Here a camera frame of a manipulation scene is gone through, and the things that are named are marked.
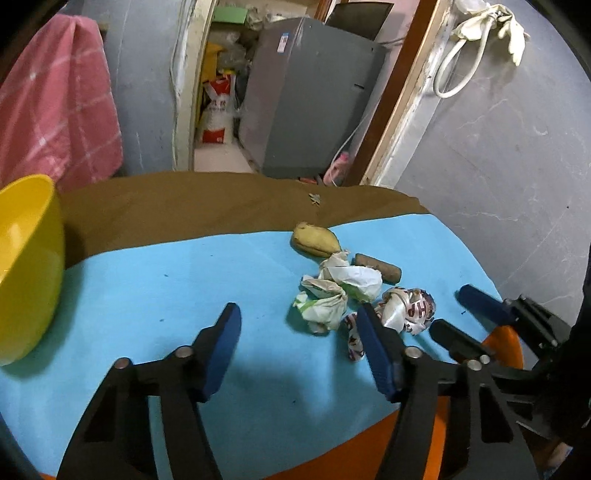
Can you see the black monitor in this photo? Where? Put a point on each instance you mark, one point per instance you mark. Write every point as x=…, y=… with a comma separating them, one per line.
x=358, y=21

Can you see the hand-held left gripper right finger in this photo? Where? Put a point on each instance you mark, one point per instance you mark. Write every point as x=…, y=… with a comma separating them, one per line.
x=376, y=350

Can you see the yellow lump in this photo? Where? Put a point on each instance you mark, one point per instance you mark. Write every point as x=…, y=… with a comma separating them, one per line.
x=314, y=240

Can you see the yellow bowl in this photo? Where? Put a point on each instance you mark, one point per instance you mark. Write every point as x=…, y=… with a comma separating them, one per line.
x=27, y=272

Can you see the pink plastic object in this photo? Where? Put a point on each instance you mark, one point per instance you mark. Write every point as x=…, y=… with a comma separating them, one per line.
x=337, y=168

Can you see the white green wrapper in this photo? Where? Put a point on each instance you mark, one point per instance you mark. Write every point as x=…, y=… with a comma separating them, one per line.
x=323, y=307

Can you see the red white sack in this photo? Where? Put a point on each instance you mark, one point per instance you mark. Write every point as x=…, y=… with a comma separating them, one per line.
x=217, y=115

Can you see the red white printed wrapper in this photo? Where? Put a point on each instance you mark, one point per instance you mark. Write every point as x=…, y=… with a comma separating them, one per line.
x=413, y=311

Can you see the orange blue brown striped blanket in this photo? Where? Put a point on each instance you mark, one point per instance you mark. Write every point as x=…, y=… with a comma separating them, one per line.
x=184, y=277

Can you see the grey washing machine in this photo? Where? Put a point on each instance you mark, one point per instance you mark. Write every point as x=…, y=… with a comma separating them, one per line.
x=314, y=101

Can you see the pink checked cloth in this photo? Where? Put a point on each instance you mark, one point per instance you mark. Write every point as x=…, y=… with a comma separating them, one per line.
x=55, y=106

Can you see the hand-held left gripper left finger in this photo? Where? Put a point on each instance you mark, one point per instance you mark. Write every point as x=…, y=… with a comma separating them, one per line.
x=221, y=355

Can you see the white rubber gloves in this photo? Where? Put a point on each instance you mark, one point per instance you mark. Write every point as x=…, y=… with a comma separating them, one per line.
x=503, y=23

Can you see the green box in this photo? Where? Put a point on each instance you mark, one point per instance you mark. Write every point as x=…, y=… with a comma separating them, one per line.
x=231, y=14

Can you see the brown cylinder piece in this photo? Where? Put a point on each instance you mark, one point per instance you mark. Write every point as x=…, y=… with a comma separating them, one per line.
x=378, y=267

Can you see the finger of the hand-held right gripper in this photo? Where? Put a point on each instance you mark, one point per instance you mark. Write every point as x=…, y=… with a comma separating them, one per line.
x=455, y=339
x=485, y=304

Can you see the white paper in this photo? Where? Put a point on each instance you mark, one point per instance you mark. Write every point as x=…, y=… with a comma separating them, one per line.
x=360, y=281

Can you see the wooden door frame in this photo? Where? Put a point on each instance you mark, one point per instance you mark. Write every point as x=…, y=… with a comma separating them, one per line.
x=406, y=101

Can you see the small paper scrap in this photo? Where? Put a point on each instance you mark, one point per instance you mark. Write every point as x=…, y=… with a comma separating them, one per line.
x=315, y=198

